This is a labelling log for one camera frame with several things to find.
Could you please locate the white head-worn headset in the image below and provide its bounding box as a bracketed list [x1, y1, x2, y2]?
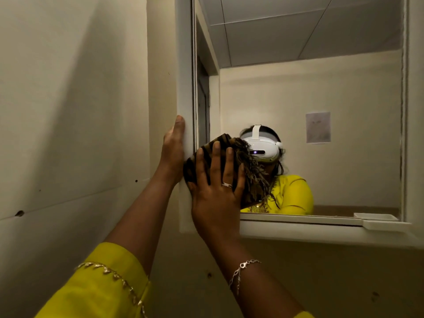
[240, 125, 284, 163]

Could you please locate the dark door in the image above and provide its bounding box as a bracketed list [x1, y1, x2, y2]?
[197, 58, 211, 148]

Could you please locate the person's right hand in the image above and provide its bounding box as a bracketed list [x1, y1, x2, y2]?
[187, 141, 246, 243]

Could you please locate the person's right forearm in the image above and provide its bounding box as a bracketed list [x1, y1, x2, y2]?
[205, 236, 306, 318]

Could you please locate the white framed wall mirror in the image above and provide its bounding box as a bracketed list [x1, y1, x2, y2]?
[175, 0, 424, 251]

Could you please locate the silver chain bracelet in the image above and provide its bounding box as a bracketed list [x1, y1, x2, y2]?
[229, 259, 262, 296]

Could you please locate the person's left hand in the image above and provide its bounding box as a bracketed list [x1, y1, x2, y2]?
[160, 115, 186, 184]

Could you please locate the brown striped fringed cloth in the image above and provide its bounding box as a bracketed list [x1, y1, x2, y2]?
[183, 133, 279, 210]

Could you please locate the white plastic tray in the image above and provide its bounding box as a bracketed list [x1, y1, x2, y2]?
[361, 220, 412, 233]

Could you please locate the yellow embroidered garment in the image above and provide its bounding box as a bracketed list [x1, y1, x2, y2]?
[34, 242, 315, 318]

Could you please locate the person's left forearm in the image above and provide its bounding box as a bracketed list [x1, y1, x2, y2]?
[104, 172, 180, 276]

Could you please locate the white paper sheet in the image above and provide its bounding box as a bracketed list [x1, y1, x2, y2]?
[305, 111, 332, 144]

